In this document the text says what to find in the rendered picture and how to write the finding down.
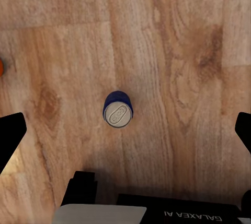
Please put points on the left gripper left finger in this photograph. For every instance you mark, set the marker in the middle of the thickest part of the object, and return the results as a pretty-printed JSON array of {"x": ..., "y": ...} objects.
[{"x": 12, "y": 130}]

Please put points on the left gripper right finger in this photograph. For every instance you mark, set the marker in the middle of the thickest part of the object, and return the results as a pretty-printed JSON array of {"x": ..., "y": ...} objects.
[{"x": 243, "y": 129}]

